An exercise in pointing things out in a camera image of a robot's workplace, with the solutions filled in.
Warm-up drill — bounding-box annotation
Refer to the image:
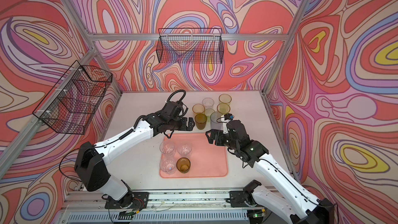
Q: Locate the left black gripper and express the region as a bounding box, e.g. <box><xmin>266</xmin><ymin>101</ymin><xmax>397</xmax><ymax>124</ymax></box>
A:
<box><xmin>168</xmin><ymin>117</ymin><xmax>197</xmax><ymax>131</ymax></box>

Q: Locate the olive glass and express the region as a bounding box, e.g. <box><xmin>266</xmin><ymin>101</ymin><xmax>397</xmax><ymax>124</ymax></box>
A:
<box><xmin>194</xmin><ymin>113</ymin><xmax>207</xmax><ymax>130</ymax></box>

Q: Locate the amber glass row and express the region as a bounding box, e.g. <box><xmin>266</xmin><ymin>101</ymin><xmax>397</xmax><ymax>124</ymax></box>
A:
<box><xmin>192</xmin><ymin>104</ymin><xmax>205</xmax><ymax>115</ymax></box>

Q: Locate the light green glass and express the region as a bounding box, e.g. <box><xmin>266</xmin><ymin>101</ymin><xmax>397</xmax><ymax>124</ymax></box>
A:
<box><xmin>204</xmin><ymin>108</ymin><xmax>215</xmax><ymax>121</ymax></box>

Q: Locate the pink plastic tray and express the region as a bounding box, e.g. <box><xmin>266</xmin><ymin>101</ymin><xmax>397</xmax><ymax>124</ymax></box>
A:
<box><xmin>159</xmin><ymin>133</ymin><xmax>229</xmax><ymax>179</ymax></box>

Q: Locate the clear glass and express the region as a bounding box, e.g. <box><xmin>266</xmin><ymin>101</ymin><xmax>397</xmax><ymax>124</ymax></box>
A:
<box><xmin>202</xmin><ymin>97</ymin><xmax>215</xmax><ymax>109</ymax></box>
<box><xmin>160</xmin><ymin>156</ymin><xmax>176</xmax><ymax>174</ymax></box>
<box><xmin>177</xmin><ymin>143</ymin><xmax>192</xmax><ymax>158</ymax></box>
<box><xmin>160</xmin><ymin>141</ymin><xmax>176</xmax><ymax>156</ymax></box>

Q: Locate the brown glass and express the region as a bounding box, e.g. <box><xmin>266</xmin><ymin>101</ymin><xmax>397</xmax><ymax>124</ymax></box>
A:
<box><xmin>176</xmin><ymin>157</ymin><xmax>191</xmax><ymax>174</ymax></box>

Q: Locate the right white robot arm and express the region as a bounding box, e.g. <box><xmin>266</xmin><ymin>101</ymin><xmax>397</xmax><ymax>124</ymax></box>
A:
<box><xmin>205</xmin><ymin>120</ymin><xmax>336</xmax><ymax>224</ymax></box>

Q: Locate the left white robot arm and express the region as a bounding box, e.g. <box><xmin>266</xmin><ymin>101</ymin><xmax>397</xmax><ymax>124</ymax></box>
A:
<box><xmin>74</xmin><ymin>100</ymin><xmax>194</xmax><ymax>208</ymax></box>

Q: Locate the blue tinted glass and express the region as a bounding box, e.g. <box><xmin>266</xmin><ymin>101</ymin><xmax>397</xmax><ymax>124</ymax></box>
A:
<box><xmin>210</xmin><ymin>112</ymin><xmax>223</xmax><ymax>131</ymax></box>

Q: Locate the yellow green glass right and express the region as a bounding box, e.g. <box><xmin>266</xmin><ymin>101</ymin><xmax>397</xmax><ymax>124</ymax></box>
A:
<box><xmin>217</xmin><ymin>103</ymin><xmax>231</xmax><ymax>114</ymax></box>

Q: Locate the yellow glass back right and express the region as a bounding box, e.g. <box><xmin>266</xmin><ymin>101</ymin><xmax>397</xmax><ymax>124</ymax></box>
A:
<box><xmin>218</xmin><ymin>93</ymin><xmax>232</xmax><ymax>105</ymax></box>

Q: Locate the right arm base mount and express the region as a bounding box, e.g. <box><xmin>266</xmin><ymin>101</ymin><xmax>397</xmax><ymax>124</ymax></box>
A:
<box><xmin>226</xmin><ymin>190</ymin><xmax>257</xmax><ymax>207</ymax></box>

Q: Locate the back black wire basket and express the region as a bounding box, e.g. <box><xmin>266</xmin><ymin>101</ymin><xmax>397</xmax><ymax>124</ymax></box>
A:
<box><xmin>156</xmin><ymin>27</ymin><xmax>224</xmax><ymax>64</ymax></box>

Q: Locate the black wire basket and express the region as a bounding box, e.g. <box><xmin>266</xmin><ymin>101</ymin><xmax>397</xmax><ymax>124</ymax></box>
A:
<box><xmin>156</xmin><ymin>27</ymin><xmax>224</xmax><ymax>64</ymax></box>
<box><xmin>32</xmin><ymin>61</ymin><xmax>113</xmax><ymax>135</ymax></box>

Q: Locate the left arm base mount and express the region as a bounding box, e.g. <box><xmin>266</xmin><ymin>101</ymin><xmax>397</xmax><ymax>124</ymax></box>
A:
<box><xmin>105</xmin><ymin>191</ymin><xmax>149</xmax><ymax>210</ymax></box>

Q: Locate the left black wire basket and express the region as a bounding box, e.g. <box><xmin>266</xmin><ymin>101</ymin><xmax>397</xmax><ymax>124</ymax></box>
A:
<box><xmin>32</xmin><ymin>61</ymin><xmax>113</xmax><ymax>135</ymax></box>

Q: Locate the aluminium front rail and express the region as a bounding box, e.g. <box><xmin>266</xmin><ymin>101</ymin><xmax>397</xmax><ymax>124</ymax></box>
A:
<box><xmin>60</xmin><ymin>188</ymin><xmax>321</xmax><ymax>224</ymax></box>

